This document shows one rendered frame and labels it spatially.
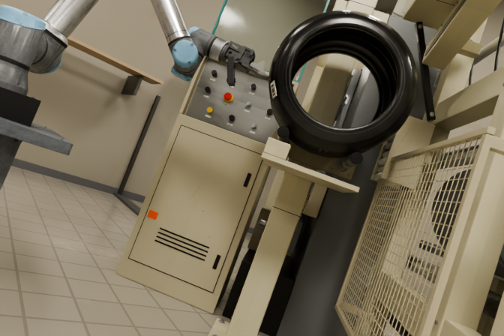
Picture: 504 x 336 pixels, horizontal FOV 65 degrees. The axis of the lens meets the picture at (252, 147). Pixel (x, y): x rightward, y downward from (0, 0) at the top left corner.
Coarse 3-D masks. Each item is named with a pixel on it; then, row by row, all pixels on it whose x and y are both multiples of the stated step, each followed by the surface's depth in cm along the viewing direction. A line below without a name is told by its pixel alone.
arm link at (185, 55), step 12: (156, 0) 143; (168, 0) 143; (156, 12) 145; (168, 12) 143; (168, 24) 143; (180, 24) 144; (168, 36) 144; (180, 36) 143; (180, 48) 141; (192, 48) 142; (180, 60) 141; (192, 60) 142
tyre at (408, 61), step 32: (320, 32) 148; (352, 32) 166; (384, 32) 145; (288, 64) 146; (384, 64) 169; (288, 96) 145; (384, 96) 169; (288, 128) 148; (320, 128) 142; (352, 128) 141; (384, 128) 141
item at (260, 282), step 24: (360, 0) 186; (336, 72) 183; (336, 96) 182; (312, 168) 178; (288, 192) 178; (288, 216) 177; (264, 240) 176; (288, 240) 175; (264, 264) 175; (264, 288) 174; (240, 312) 173; (264, 312) 173
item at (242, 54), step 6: (234, 42) 159; (228, 48) 158; (234, 48) 158; (240, 48) 158; (246, 48) 157; (222, 54) 157; (228, 54) 159; (234, 54) 158; (240, 54) 156; (246, 54) 157; (252, 54) 156; (222, 60) 159; (234, 60) 158; (240, 60) 156; (246, 60) 157; (252, 60) 161; (240, 66) 156
